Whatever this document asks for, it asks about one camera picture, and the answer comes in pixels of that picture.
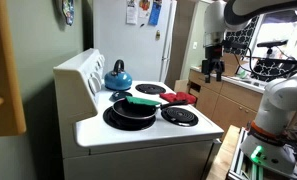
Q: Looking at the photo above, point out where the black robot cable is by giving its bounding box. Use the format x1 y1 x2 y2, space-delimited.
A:
222 24 297 78

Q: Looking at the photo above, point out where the black white patterned curtain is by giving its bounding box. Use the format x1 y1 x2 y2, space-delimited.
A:
225 16 261 56

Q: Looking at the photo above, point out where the dark blue spoon rest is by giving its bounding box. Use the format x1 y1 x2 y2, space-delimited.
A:
109 90 133 102

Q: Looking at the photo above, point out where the white refrigerator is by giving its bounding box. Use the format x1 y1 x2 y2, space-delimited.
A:
92 0 178 83

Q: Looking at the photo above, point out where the black frying pan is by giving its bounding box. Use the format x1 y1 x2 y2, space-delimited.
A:
111 97 189 121

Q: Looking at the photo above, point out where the green sponge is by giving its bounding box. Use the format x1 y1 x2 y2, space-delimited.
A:
125 95 162 108

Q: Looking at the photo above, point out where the white paper note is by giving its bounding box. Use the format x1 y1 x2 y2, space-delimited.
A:
126 0 139 25

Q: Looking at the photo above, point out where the small green object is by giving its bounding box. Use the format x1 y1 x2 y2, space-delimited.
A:
236 69 250 80

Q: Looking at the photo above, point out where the blue paper sheet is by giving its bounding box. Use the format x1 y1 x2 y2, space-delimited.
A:
148 0 163 27

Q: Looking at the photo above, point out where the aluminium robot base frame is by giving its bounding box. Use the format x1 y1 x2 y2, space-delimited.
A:
227 127 297 180

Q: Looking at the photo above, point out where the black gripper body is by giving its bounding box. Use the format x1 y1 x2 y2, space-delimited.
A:
201 45 226 75

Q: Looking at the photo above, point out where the black white patterned panel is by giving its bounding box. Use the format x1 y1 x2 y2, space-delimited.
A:
250 58 297 83

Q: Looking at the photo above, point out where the white oven door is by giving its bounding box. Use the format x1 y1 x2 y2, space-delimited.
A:
201 138 223 180

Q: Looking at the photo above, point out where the wooden wall shelf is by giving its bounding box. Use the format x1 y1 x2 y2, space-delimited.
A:
0 0 27 139

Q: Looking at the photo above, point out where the paper with orange picture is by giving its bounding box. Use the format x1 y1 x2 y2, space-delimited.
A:
138 0 152 18

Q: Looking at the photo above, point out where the black camera on stand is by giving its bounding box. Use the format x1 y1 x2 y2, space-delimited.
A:
256 39 289 57

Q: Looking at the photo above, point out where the blue kettle with black handle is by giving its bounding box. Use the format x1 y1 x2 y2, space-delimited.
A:
103 59 134 92

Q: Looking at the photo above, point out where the white electric stove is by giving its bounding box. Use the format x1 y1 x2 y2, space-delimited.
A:
52 48 225 180

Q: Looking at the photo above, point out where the brown cardboard piece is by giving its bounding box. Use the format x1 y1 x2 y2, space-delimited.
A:
173 78 191 94

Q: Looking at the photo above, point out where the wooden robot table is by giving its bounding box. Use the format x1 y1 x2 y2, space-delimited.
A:
206 124 242 180

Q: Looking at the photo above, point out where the wooden kitchen cabinet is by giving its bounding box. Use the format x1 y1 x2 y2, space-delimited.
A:
187 66 297 134

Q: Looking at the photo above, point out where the red cloth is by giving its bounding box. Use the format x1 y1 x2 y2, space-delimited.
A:
159 91 198 106

